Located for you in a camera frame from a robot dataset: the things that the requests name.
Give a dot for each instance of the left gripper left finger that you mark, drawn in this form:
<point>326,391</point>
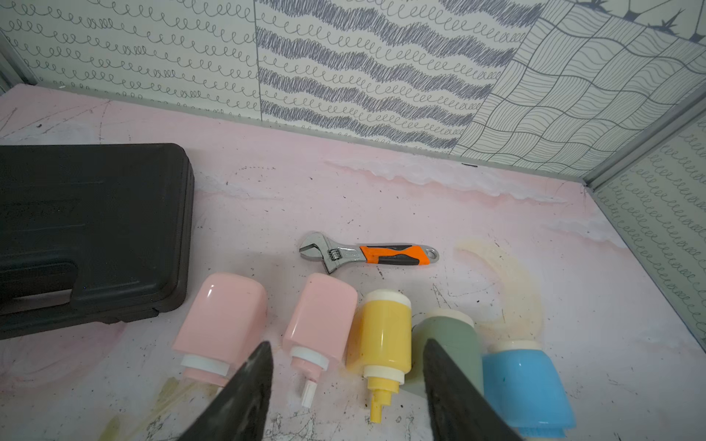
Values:
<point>239,411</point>

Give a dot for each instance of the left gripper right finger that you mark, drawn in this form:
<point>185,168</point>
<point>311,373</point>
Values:
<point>457,411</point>

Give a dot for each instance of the blue pencil sharpener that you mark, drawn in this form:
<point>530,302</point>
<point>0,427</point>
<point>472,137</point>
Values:
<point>524,388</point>

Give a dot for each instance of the pink pencil sharpener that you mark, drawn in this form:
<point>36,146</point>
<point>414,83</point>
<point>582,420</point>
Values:
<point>316,337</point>
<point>224,326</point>

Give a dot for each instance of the pink floral table mat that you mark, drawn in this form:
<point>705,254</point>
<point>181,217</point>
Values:
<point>631,368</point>

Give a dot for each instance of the black plastic tool case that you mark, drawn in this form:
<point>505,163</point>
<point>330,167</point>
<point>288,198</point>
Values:
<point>93,233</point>

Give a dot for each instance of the orange handled adjustable wrench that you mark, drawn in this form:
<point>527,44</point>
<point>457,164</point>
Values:
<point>333,255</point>

